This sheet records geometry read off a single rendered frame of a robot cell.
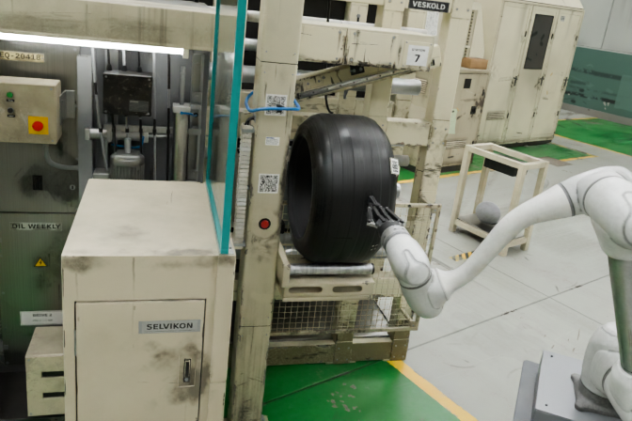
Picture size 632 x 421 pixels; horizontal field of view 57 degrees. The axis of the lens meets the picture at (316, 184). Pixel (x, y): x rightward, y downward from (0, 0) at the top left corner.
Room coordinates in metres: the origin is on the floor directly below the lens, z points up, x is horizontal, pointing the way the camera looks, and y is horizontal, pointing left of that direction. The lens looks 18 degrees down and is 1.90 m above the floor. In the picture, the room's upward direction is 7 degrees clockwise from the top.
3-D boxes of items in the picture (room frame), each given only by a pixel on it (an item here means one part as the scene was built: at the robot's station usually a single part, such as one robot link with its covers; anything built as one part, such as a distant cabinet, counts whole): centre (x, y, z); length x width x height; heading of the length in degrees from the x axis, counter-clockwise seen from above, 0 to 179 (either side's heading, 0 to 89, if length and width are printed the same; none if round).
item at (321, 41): (2.49, -0.09, 1.71); 0.61 x 0.25 x 0.15; 106
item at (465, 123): (7.06, -1.39, 0.62); 0.91 x 0.58 x 1.25; 128
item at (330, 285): (2.04, -0.09, 0.84); 0.36 x 0.09 x 0.06; 106
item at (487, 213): (4.81, -1.56, 0.40); 0.60 x 0.35 x 0.80; 38
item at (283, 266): (2.12, 0.12, 0.90); 0.40 x 0.03 x 0.10; 16
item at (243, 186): (2.03, 0.26, 1.19); 0.05 x 0.04 x 0.48; 16
